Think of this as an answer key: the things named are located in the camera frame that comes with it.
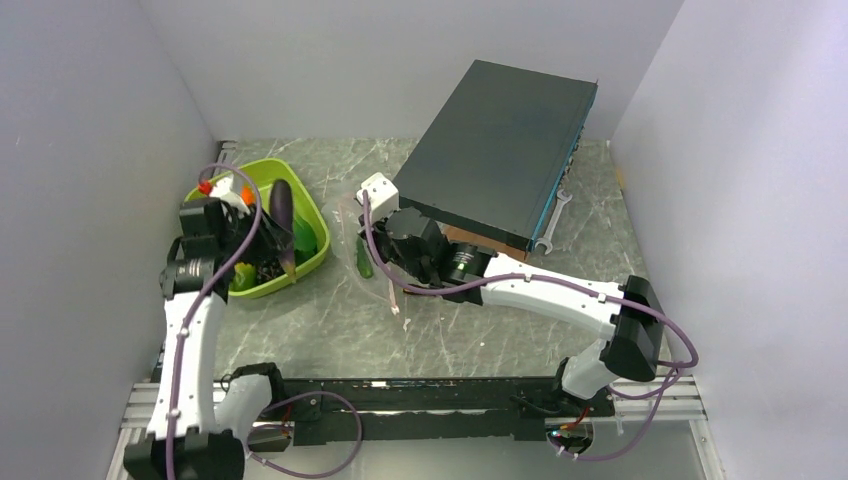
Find white green toy bok choy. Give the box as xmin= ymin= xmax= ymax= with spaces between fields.
xmin=293 ymin=212 xmax=318 ymax=266

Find brown wooden board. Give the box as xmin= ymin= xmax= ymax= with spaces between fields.
xmin=442 ymin=225 xmax=528 ymax=262

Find lime green plastic basket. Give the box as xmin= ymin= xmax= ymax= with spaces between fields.
xmin=184 ymin=158 xmax=330 ymax=299

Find orange toy fruit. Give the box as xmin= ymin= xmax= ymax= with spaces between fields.
xmin=240 ymin=185 xmax=256 ymax=206

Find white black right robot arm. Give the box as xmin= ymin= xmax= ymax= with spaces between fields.
xmin=360 ymin=207 xmax=665 ymax=415

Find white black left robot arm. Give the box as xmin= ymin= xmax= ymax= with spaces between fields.
xmin=123 ymin=197 xmax=288 ymax=479

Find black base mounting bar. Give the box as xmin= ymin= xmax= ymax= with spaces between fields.
xmin=260 ymin=376 xmax=615 ymax=446

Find silver open end wrench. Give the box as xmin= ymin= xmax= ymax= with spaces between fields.
xmin=534 ymin=189 xmax=573 ymax=255

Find aluminium frame rail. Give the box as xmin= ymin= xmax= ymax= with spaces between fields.
xmin=105 ymin=376 xmax=723 ymax=480

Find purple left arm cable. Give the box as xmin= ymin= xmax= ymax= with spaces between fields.
xmin=164 ymin=162 xmax=265 ymax=480

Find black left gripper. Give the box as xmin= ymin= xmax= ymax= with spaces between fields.
xmin=218 ymin=202 xmax=296 ymax=267

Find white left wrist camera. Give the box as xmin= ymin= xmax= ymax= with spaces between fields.
xmin=209 ymin=174 xmax=249 ymax=213

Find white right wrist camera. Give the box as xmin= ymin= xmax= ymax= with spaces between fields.
xmin=356 ymin=172 xmax=400 ymax=220

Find clear pink zip top bag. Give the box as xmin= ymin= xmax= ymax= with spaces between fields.
xmin=327 ymin=194 xmax=400 ymax=316

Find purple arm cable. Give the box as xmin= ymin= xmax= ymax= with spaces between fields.
xmin=164 ymin=162 xmax=265 ymax=480
xmin=360 ymin=192 xmax=700 ymax=464

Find black toy grapes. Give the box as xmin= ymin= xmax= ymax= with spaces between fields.
xmin=256 ymin=259 xmax=286 ymax=284

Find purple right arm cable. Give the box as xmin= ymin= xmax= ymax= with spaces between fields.
xmin=360 ymin=192 xmax=700 ymax=464

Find green toy apple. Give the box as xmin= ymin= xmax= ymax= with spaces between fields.
xmin=229 ymin=262 xmax=258 ymax=292

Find dark rack server box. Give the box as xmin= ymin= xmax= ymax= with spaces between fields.
xmin=393 ymin=60 xmax=598 ymax=251

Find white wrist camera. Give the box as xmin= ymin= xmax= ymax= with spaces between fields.
xmin=356 ymin=172 xmax=400 ymax=220
xmin=209 ymin=174 xmax=249 ymax=213

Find green toy cucumber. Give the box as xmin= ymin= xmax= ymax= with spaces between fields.
xmin=355 ymin=237 xmax=374 ymax=279

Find purple toy eggplant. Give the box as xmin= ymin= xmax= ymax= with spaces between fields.
xmin=269 ymin=179 xmax=297 ymax=282

